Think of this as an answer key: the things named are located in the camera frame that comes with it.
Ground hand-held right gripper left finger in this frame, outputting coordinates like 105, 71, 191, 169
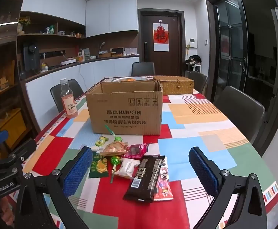
15, 146, 93, 229

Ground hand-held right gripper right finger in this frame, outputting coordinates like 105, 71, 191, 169
189, 146, 268, 229

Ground pink snack packet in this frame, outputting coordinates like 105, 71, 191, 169
122, 143, 150, 159

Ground brown cardboard box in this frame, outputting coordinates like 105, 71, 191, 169
85, 79, 164, 136

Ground person's left hand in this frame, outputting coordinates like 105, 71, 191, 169
0, 197, 15, 225

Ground yellow storage box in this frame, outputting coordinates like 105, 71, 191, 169
0, 108, 27, 149

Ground green chip packet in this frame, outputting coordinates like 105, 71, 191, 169
89, 154, 109, 178

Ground yellow green candy packet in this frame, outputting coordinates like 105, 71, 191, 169
95, 135, 109, 146

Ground green lollipop with red stick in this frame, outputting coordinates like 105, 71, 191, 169
109, 156, 122, 184

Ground tan snack packet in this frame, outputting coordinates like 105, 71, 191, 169
99, 141, 129, 157

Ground colourful patchwork tablecloth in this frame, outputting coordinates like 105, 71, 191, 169
9, 86, 278, 229

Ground red cartoon snack packet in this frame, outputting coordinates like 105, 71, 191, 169
153, 157, 174, 200

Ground white snack packet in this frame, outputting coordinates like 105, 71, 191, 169
113, 158, 141, 180

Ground black chocolate bar packet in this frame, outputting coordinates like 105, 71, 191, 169
123, 156, 165, 203

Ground grey dining chair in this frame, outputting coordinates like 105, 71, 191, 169
213, 85, 265, 146
185, 70, 208, 93
131, 62, 156, 76
50, 79, 84, 114

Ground pink drink bottle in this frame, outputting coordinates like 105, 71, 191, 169
60, 78, 78, 119

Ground woven straw basket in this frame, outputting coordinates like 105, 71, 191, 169
153, 76, 195, 95

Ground black countertop appliance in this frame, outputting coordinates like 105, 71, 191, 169
23, 41, 40, 72

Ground white round appliance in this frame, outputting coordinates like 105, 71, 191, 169
60, 58, 79, 66

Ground white bowl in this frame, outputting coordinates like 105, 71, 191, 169
112, 76, 154, 83

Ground white counter cabinets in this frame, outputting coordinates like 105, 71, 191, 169
25, 56, 140, 132

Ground black bag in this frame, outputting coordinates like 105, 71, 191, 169
185, 55, 203, 66

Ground dark glass sliding door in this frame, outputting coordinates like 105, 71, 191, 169
206, 0, 278, 153

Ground wicker tray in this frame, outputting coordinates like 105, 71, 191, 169
111, 48, 124, 58

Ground dark brown door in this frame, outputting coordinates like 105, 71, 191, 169
138, 9, 185, 77

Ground wooden wall shelf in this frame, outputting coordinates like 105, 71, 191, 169
17, 11, 86, 46

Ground red wall calendar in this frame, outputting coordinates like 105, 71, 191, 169
153, 23, 169, 52

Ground white wall cabinets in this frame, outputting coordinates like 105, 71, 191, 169
22, 0, 139, 38

